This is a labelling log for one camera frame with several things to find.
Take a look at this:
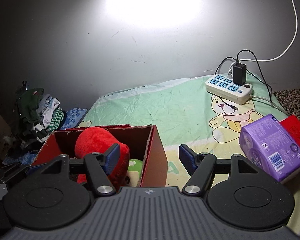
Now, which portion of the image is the red cardboard box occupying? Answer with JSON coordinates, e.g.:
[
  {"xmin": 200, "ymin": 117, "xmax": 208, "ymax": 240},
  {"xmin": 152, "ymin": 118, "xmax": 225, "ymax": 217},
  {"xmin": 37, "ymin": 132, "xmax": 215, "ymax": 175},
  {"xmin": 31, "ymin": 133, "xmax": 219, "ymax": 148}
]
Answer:
[{"xmin": 31, "ymin": 124, "xmax": 169, "ymax": 188}]

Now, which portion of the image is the pile of folded clothes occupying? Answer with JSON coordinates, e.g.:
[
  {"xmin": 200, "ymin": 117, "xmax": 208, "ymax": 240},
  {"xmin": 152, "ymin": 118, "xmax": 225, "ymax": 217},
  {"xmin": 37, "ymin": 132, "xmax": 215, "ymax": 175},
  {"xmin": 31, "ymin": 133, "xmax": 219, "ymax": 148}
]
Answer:
[{"xmin": 13, "ymin": 81, "xmax": 63, "ymax": 142}]

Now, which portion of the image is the dark patterned cushion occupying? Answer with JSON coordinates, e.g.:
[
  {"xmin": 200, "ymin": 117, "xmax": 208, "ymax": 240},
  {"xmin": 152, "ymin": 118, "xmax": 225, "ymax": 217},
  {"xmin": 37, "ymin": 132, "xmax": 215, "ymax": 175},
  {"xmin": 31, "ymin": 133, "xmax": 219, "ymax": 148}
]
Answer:
[{"xmin": 274, "ymin": 88, "xmax": 300, "ymax": 120}]

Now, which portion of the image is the red gift box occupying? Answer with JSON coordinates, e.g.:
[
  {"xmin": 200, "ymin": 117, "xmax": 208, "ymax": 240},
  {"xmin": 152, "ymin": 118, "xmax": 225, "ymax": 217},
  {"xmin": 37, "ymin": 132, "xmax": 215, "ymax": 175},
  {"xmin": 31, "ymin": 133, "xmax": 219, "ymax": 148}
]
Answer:
[{"xmin": 280, "ymin": 115, "xmax": 300, "ymax": 146}]

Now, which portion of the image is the white power cable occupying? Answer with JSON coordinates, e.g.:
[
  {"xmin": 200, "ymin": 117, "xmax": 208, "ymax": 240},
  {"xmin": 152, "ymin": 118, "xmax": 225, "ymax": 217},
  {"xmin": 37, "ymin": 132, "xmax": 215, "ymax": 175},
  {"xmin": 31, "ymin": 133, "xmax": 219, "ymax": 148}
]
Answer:
[{"xmin": 228, "ymin": 0, "xmax": 299, "ymax": 78}]

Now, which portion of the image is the black charger adapter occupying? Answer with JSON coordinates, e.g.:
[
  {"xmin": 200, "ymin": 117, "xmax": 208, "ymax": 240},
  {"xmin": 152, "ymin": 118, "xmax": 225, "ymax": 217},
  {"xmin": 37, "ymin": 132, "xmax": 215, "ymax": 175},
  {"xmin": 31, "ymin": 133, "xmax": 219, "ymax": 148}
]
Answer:
[{"xmin": 233, "ymin": 63, "xmax": 247, "ymax": 86}]

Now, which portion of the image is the purple tissue pack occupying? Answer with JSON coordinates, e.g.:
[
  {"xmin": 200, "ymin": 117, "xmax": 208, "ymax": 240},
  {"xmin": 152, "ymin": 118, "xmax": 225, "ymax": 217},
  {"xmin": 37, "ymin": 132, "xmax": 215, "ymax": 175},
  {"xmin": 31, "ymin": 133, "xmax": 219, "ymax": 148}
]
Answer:
[{"xmin": 239, "ymin": 114, "xmax": 300, "ymax": 183}]

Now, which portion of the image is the green bear pillow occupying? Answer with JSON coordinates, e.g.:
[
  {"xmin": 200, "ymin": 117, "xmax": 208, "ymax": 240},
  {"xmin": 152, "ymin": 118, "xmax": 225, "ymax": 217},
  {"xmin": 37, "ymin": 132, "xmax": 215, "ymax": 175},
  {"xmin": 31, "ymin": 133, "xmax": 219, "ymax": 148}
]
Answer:
[{"xmin": 79, "ymin": 75, "xmax": 300, "ymax": 235}]

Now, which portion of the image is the white power strip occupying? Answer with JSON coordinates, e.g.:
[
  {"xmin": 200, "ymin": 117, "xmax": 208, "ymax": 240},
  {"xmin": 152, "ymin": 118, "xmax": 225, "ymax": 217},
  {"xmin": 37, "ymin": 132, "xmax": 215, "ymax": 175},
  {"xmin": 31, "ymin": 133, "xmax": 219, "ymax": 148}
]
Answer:
[{"xmin": 205, "ymin": 74, "xmax": 253, "ymax": 105}]

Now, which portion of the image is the black charger cable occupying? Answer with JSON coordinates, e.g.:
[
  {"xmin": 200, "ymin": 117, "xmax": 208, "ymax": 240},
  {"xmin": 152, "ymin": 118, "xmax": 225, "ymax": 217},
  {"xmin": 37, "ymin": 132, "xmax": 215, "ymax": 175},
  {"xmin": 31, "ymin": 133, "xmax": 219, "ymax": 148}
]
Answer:
[{"xmin": 214, "ymin": 49, "xmax": 273, "ymax": 112}]

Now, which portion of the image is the blue checked towel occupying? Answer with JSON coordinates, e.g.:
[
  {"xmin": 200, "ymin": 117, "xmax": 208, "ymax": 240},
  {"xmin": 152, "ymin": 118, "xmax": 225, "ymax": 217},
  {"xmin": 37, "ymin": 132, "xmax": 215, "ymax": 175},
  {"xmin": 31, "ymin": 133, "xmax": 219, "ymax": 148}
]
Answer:
[{"xmin": 2, "ymin": 107, "xmax": 87, "ymax": 165}]

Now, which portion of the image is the green plush doll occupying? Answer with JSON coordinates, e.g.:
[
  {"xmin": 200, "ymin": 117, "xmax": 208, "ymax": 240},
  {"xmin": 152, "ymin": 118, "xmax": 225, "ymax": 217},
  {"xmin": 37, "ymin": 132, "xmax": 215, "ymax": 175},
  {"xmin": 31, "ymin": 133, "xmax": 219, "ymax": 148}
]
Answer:
[{"xmin": 126, "ymin": 159, "xmax": 143, "ymax": 187}]

